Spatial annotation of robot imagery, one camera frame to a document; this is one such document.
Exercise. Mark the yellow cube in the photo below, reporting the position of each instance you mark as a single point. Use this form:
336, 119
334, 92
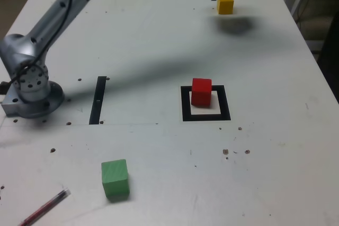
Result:
225, 5

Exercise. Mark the black tape square outline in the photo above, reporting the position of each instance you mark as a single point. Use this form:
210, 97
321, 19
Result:
185, 112

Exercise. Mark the green cube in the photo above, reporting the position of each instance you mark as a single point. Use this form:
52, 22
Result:
115, 178

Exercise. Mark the red pen with clear barrel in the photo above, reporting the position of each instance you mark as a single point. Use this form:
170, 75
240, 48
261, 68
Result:
47, 204

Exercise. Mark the red cube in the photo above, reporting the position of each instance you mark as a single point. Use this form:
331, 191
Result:
201, 93

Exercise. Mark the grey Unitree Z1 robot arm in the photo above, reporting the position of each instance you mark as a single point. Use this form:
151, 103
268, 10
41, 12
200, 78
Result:
23, 48

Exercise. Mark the black tape strip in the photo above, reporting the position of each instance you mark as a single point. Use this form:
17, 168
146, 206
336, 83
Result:
96, 99

